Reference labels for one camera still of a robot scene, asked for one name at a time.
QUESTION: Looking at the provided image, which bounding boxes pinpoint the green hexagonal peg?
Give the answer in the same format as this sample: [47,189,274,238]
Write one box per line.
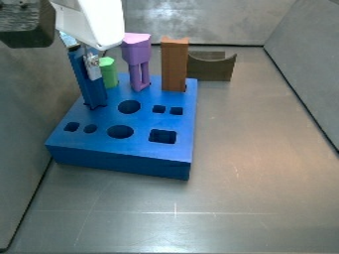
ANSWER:
[99,57,118,88]

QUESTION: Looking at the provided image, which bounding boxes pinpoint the blue star prism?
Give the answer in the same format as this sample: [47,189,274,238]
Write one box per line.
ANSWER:
[68,47,107,109]

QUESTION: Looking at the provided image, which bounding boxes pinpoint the dark grey curved fixture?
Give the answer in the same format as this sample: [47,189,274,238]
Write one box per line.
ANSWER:
[187,51,238,81]

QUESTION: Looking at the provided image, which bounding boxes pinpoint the purple peg block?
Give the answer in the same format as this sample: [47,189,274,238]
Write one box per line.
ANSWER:
[120,33,151,91]

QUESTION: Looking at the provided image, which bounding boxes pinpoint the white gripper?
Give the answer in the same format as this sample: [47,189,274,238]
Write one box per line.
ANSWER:
[50,0,124,80]

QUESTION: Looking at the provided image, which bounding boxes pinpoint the blue peg board base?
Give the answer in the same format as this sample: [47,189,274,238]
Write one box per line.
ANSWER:
[46,73,198,180]

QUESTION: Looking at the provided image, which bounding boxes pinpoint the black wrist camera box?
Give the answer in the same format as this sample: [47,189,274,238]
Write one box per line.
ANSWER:
[0,0,56,49]

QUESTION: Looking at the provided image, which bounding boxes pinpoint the brown peg block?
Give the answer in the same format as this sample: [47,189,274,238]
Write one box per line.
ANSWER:
[160,36,190,92]

